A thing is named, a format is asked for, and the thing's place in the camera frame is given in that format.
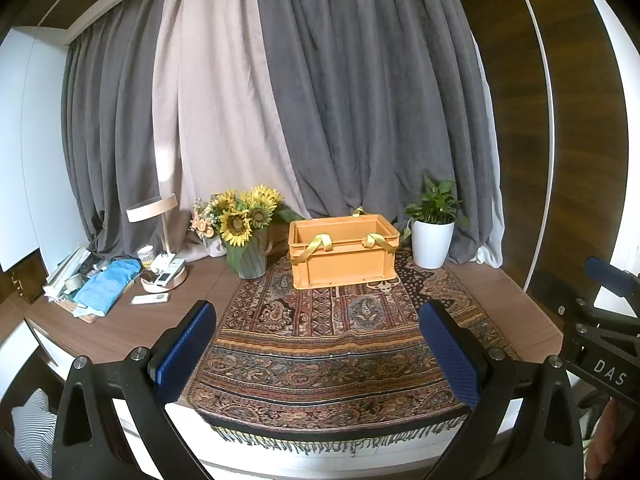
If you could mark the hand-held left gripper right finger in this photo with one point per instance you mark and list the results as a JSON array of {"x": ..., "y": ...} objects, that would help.
[{"x": 450, "y": 360}]

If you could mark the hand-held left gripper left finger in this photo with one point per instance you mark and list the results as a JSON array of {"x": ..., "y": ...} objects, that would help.
[{"x": 185, "y": 355}]

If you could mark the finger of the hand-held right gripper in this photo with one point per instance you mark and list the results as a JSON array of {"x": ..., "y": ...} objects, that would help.
[{"x": 610, "y": 277}]

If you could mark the orange plastic crate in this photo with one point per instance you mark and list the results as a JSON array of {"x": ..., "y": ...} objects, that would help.
[{"x": 345, "y": 267}]

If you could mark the person's right hand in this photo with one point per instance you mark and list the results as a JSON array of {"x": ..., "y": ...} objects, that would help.
[{"x": 602, "y": 440}]

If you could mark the white remote control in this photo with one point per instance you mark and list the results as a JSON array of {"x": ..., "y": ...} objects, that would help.
[{"x": 150, "y": 299}]

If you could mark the wooden desk lamp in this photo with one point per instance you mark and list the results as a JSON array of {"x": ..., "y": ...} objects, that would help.
[{"x": 167, "y": 280}]

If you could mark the white handheld device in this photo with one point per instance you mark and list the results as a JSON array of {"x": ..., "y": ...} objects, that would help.
[{"x": 162, "y": 277}]

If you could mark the blue fabric pouch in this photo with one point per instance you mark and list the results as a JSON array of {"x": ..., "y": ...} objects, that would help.
[{"x": 107, "y": 285}]

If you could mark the white labelled jar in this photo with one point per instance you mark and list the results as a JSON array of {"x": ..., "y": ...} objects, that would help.
[{"x": 146, "y": 256}]

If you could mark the grey ribbed flower pot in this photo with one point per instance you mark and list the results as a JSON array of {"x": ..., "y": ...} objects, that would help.
[{"x": 250, "y": 262}]

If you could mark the patterned fringed table rug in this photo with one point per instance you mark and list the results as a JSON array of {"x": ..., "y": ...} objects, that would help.
[{"x": 325, "y": 340}]

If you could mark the artificial sunflower bouquet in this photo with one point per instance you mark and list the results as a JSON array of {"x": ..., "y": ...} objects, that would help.
[{"x": 237, "y": 222}]

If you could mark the stack of books and papers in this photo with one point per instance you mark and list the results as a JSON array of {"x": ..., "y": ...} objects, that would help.
[{"x": 65, "y": 272}]

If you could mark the green leafy houseplant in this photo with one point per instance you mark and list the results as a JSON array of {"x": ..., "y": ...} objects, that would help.
[{"x": 435, "y": 205}]

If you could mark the striped cloth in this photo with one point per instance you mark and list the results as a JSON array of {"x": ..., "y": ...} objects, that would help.
[{"x": 35, "y": 435}]

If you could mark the white cabinet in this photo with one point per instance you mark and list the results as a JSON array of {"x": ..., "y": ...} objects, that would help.
[{"x": 25, "y": 150}]

